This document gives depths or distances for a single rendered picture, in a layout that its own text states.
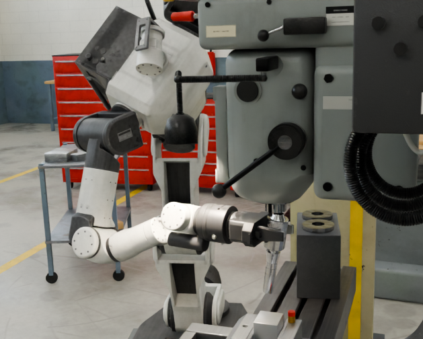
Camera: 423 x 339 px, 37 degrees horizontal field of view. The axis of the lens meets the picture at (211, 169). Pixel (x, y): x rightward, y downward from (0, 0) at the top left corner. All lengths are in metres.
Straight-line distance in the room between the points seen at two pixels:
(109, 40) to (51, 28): 10.51
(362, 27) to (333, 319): 0.96
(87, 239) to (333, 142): 0.68
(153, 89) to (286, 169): 0.51
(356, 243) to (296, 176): 1.97
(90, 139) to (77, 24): 10.35
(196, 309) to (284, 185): 1.01
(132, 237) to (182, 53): 0.50
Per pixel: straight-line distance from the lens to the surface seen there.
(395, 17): 0.91
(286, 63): 1.21
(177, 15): 1.48
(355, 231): 3.17
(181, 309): 2.21
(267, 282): 1.43
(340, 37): 1.17
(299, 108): 1.22
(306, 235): 1.74
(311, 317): 1.70
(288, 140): 1.19
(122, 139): 1.60
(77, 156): 4.29
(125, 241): 1.54
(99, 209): 1.59
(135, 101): 1.63
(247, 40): 1.21
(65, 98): 6.87
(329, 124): 1.19
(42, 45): 12.36
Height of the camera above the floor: 1.67
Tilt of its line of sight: 13 degrees down
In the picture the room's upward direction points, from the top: 2 degrees counter-clockwise
